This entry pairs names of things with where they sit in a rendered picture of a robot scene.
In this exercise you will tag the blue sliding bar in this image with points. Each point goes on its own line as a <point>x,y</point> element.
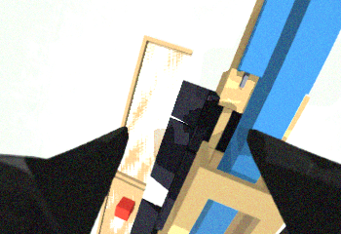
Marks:
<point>287,49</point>

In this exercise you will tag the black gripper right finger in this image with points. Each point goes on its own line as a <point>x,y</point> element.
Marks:
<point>305,187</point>

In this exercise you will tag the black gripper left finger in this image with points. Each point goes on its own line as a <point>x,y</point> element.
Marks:
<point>70,187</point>

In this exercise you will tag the red cube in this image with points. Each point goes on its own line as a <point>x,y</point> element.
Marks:
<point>124,208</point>

